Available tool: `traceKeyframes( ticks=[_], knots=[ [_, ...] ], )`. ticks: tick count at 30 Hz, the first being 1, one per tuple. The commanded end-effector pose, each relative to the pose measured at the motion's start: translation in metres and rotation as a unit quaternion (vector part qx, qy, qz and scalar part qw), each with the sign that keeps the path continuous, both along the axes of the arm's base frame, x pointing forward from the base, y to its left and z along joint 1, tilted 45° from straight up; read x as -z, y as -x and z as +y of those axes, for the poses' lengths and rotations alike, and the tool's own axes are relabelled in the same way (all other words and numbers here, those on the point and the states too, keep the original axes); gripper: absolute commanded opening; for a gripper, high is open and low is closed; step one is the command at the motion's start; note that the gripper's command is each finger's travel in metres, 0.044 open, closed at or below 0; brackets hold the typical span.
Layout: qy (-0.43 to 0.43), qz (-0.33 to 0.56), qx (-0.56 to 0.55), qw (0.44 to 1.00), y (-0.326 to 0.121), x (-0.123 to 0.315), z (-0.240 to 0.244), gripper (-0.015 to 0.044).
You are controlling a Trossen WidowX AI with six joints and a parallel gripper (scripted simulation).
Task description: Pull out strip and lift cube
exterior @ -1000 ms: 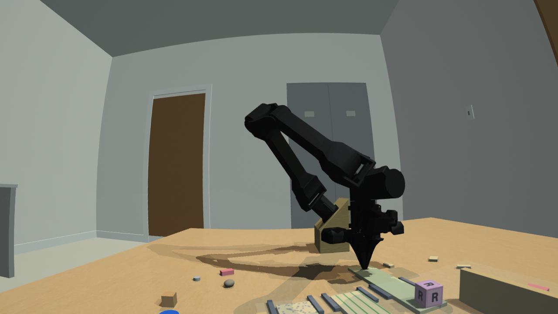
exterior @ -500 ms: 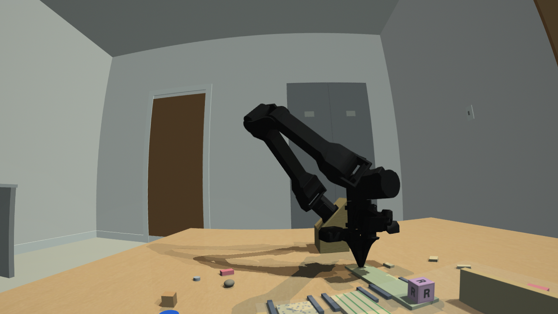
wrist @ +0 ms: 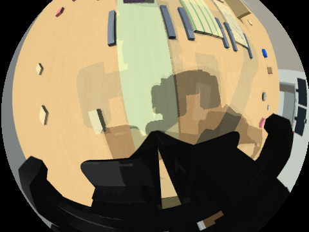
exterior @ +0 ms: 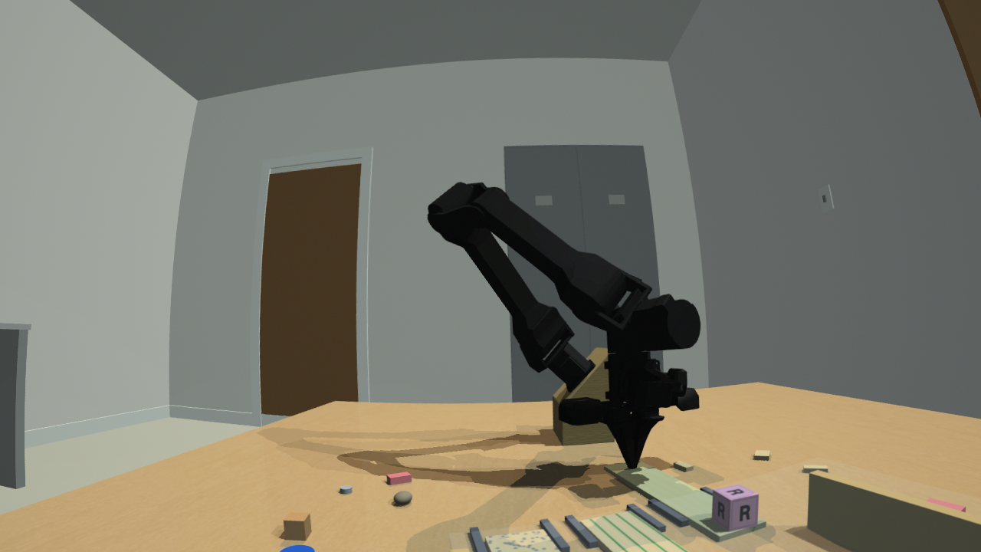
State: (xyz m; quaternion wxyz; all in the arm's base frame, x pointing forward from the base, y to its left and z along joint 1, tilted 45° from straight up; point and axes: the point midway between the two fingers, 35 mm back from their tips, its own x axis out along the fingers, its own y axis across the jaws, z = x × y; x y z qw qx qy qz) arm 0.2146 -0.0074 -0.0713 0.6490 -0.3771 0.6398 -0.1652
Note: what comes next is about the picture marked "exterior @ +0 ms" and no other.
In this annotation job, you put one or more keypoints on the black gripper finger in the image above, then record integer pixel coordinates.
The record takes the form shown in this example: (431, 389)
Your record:
(641, 432)
(623, 434)

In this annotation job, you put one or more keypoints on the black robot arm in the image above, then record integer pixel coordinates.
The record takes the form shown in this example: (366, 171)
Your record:
(590, 286)

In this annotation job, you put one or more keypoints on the pale green strip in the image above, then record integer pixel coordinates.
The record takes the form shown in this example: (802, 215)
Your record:
(651, 482)

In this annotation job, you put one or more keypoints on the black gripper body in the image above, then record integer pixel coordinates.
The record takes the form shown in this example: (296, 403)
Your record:
(584, 410)

